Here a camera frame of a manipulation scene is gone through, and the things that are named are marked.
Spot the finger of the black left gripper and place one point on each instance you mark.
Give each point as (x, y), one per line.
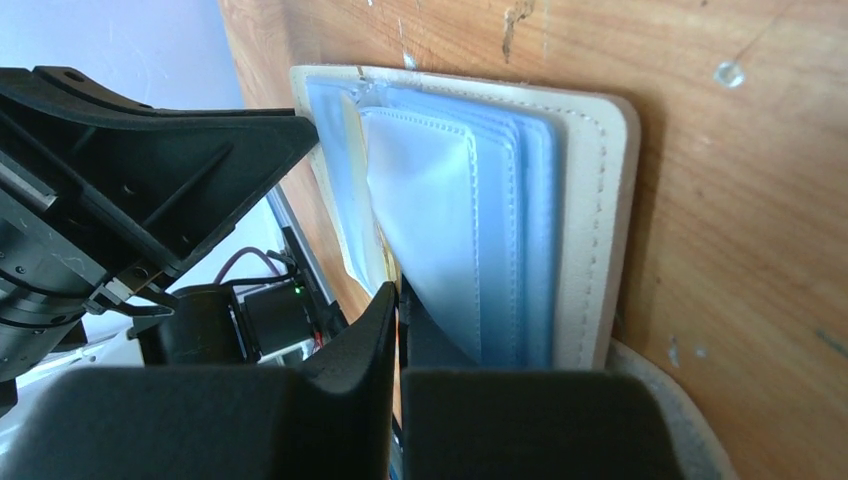
(168, 185)

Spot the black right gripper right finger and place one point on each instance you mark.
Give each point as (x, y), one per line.
(463, 421)

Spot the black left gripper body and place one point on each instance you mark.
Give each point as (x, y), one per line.
(55, 268)

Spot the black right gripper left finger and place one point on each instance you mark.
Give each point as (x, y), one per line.
(329, 418)

